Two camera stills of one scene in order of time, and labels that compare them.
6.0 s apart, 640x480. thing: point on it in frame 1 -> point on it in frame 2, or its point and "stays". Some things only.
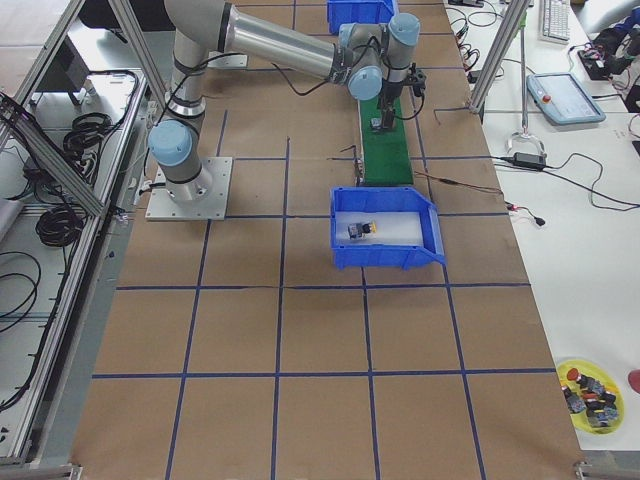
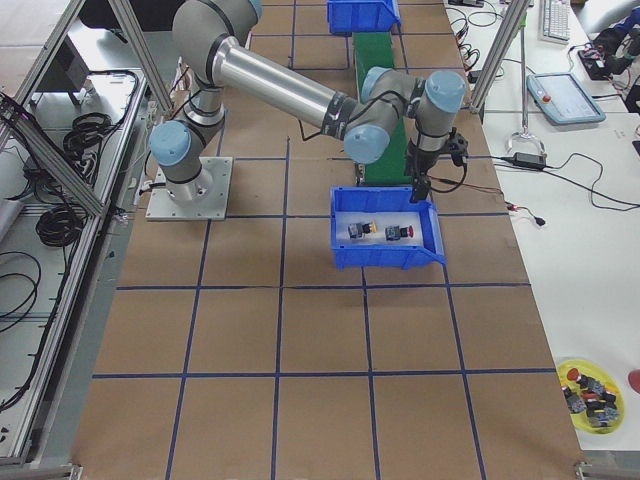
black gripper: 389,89 -> 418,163
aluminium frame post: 513,16 stays
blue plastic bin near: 384,227 stays
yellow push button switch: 358,230 stays
